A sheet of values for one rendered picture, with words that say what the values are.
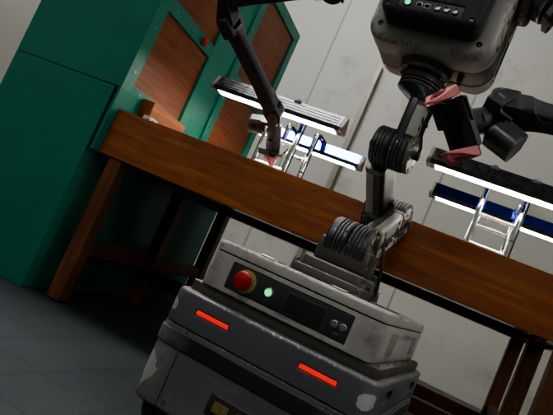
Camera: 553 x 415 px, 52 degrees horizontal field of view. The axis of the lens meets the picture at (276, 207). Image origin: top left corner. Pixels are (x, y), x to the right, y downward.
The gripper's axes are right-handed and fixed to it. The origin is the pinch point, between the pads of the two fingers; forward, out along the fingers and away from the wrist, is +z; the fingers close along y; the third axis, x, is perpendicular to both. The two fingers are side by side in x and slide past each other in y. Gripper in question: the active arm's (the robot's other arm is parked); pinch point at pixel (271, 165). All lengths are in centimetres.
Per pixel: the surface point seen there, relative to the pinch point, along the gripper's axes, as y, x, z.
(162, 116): 52, 1, -5
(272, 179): -12.3, 23.1, -14.1
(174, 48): 59, -19, -26
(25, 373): 0, 122, -17
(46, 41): 101, 12, -29
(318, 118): -8.7, -21.4, -13.9
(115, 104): 58, 21, -19
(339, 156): -8, -58, 28
